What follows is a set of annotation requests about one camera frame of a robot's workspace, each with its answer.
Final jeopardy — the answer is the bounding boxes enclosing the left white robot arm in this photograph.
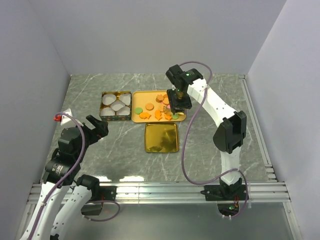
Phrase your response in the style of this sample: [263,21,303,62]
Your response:
[21,115,109,240]

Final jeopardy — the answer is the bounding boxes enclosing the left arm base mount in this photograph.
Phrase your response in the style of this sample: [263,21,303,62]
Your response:
[81,185,117,216]

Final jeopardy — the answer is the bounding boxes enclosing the metal tongs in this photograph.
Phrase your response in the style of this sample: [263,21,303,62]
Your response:
[164,105,174,116]

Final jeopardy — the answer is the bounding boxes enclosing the yellow serving tray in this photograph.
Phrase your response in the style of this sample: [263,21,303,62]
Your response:
[131,90,187,123]

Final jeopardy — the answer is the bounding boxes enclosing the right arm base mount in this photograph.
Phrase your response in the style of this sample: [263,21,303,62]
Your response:
[200,183,249,219]

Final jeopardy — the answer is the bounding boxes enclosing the green round cookie left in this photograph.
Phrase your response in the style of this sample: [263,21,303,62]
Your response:
[134,107,143,115]

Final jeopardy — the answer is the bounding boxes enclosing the green round cookie right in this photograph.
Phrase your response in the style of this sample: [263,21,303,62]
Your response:
[172,114,179,120]

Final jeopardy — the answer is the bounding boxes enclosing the green square cookie tin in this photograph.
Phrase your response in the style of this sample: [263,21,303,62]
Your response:
[99,91,132,122]

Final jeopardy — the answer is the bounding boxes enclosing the gold tin lid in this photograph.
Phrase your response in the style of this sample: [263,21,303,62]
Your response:
[144,122,179,153]

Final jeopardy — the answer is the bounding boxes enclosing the brown round cookie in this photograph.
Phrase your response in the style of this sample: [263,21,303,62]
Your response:
[145,103,154,111]

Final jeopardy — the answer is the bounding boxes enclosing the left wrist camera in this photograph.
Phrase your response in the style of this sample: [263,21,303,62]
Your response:
[53,108,83,128]

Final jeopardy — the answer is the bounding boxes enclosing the green round cookie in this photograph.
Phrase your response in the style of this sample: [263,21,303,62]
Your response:
[134,107,143,115]
[172,114,179,120]

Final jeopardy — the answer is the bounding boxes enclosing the aluminium rail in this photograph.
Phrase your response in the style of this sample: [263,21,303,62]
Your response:
[27,182,292,205]

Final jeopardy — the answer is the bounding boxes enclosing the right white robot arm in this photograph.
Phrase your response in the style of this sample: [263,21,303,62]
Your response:
[165,64,247,200]

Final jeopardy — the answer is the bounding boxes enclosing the orange fish cookie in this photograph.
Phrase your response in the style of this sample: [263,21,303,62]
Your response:
[164,112,173,121]
[154,109,162,121]
[139,112,151,119]

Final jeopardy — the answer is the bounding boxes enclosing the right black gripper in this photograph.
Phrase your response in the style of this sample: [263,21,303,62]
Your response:
[166,87,193,114]

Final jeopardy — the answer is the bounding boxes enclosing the orange flower cookie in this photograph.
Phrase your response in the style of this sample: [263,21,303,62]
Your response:
[155,94,164,103]

